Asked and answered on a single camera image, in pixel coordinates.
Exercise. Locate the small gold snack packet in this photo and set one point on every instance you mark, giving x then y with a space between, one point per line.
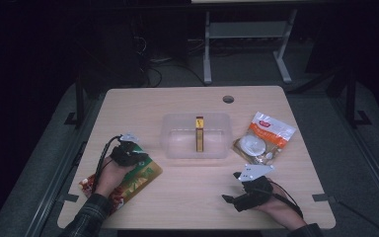
199 135

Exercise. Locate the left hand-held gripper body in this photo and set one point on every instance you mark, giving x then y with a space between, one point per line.
126 154

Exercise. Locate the black tape strip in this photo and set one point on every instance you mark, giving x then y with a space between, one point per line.
322 197
69 197

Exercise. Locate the green and red snack packet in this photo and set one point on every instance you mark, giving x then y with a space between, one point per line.
141 179

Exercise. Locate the black metal stand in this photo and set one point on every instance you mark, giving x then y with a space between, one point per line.
79 105
351 102

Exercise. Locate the white metal table frame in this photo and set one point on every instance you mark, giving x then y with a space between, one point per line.
246 29

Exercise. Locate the person's left hand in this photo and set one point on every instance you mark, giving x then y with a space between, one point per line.
108 179

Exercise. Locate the orange and white snack packet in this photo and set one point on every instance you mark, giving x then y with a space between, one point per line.
263 135

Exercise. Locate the clear plastic container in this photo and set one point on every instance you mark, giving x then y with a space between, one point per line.
181 141

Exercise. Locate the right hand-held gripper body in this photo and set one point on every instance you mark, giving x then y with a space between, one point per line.
255 192

